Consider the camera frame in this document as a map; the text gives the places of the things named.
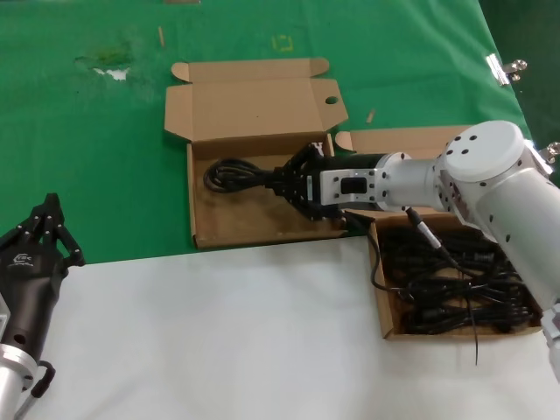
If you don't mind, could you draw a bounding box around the silver binder clip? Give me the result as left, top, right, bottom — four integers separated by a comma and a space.
531, 140, 560, 165
485, 53, 529, 87

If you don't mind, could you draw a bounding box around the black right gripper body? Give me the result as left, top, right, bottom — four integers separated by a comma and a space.
304, 151, 387, 214

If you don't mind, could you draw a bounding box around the thin black cable tie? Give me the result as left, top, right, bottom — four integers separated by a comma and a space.
466, 283, 481, 368

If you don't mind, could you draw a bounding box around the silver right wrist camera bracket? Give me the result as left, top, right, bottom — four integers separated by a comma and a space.
318, 167, 380, 207

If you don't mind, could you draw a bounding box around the green table cloth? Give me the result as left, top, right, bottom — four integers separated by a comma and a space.
0, 0, 560, 269

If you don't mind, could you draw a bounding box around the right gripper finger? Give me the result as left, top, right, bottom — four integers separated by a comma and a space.
274, 141, 326, 177
271, 181, 349, 224

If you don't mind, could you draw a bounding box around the grey left wrist camera bracket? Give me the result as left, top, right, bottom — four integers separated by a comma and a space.
0, 293, 11, 336

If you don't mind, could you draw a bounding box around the black power cord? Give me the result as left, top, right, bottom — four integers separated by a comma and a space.
203, 157, 307, 196
393, 248, 533, 307
397, 301, 543, 336
378, 222, 495, 259

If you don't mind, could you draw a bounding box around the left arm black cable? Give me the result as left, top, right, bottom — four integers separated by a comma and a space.
12, 359, 57, 420

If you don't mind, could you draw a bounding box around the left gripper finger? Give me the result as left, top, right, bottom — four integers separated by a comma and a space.
0, 192, 57, 254
45, 192, 88, 269

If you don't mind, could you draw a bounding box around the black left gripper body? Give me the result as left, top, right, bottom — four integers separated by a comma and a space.
0, 242, 70, 361

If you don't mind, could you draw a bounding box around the open cardboard box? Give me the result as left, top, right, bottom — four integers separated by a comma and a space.
334, 126, 543, 341
164, 58, 350, 250

